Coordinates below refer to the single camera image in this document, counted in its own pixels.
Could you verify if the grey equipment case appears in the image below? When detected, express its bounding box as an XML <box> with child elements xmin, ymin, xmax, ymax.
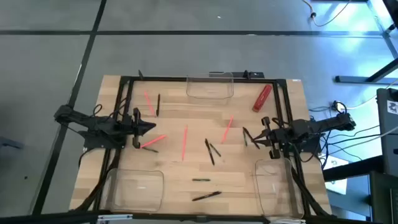
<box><xmin>376</xmin><ymin>88</ymin><xmax>398</xmax><ymax>178</ymax></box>

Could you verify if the white cable with black plug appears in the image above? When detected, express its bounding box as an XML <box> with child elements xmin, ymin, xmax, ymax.
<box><xmin>302</xmin><ymin>0</ymin><xmax>352</xmax><ymax>28</ymax></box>

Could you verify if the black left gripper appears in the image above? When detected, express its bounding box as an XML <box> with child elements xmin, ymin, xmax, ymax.
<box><xmin>126</xmin><ymin>107</ymin><xmax>157</xmax><ymax>149</ymax></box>

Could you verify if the red rectangular box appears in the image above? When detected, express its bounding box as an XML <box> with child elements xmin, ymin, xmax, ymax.
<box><xmin>251</xmin><ymin>83</ymin><xmax>274</xmax><ymax>113</ymax></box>

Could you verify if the black metal leg bar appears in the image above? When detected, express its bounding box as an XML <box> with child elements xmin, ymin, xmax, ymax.
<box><xmin>335</xmin><ymin>57</ymin><xmax>398</xmax><ymax>85</ymax></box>

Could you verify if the aluminium extrusion bar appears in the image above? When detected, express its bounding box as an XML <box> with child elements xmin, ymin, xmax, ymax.
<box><xmin>97</xmin><ymin>213</ymin><xmax>134</xmax><ymax>222</ymax></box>

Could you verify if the black pen with print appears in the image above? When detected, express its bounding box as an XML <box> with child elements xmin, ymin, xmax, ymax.
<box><xmin>191</xmin><ymin>190</ymin><xmax>223</xmax><ymax>202</ymax></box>

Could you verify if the dark cabinet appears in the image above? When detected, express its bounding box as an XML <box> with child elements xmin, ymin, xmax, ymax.
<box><xmin>369</xmin><ymin>170</ymin><xmax>398</xmax><ymax>224</ymax></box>

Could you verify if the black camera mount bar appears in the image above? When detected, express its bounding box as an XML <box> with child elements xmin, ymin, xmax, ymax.
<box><xmin>208</xmin><ymin>70</ymin><xmax>266</xmax><ymax>80</ymax></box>

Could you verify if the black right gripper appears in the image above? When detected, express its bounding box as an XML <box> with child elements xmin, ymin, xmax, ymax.
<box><xmin>251</xmin><ymin>116</ymin><xmax>285</xmax><ymax>160</ymax></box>

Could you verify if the grey floor object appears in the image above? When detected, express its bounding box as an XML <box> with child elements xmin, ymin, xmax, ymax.
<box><xmin>0</xmin><ymin>136</ymin><xmax>25</xmax><ymax>150</ymax></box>

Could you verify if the white power strip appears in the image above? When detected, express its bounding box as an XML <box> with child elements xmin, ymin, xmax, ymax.
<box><xmin>330</xmin><ymin>100</ymin><xmax>348</xmax><ymax>113</ymax></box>

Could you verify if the white paper sheet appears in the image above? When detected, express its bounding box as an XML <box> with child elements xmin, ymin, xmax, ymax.
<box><xmin>323</xmin><ymin>155</ymin><xmax>348</xmax><ymax>195</ymax></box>

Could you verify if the clear plastic bin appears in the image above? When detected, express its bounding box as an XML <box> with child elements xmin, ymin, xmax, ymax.
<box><xmin>185</xmin><ymin>72</ymin><xmax>235</xmax><ymax>106</ymax></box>
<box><xmin>102</xmin><ymin>167</ymin><xmax>165</xmax><ymax>213</ymax></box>
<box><xmin>253</xmin><ymin>157</ymin><xmax>305</xmax><ymax>219</ymax></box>

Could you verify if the black crossbar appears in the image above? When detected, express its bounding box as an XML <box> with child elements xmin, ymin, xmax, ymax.
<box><xmin>323</xmin><ymin>154</ymin><xmax>384</xmax><ymax>182</ymax></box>

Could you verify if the black metal table frame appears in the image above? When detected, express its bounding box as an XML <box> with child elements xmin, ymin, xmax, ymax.
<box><xmin>93</xmin><ymin>75</ymin><xmax>332</xmax><ymax>218</ymax></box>

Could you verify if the black rig beam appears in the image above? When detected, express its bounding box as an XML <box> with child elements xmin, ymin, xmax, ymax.
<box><xmin>0</xmin><ymin>210</ymin><xmax>398</xmax><ymax>224</ymax></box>

